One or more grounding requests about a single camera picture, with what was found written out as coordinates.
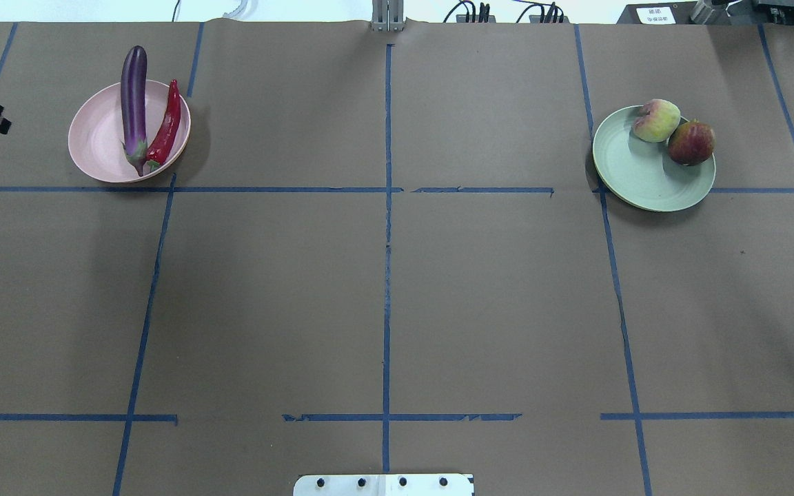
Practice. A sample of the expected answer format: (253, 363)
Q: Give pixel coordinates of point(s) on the purple eggplant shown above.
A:
(132, 98)

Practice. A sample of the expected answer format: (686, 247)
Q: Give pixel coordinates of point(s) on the yellow pink peach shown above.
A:
(656, 121)

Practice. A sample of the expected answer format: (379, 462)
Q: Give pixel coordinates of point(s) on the red chili pepper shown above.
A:
(162, 145)

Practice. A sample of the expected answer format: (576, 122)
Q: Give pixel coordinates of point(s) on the pink plate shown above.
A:
(95, 139)

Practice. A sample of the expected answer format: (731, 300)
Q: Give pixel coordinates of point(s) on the green plate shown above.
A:
(642, 173)

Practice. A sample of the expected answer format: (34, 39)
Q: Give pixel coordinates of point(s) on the white label card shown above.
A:
(656, 15)

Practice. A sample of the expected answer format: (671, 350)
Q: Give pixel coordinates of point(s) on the aluminium frame post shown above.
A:
(388, 15)

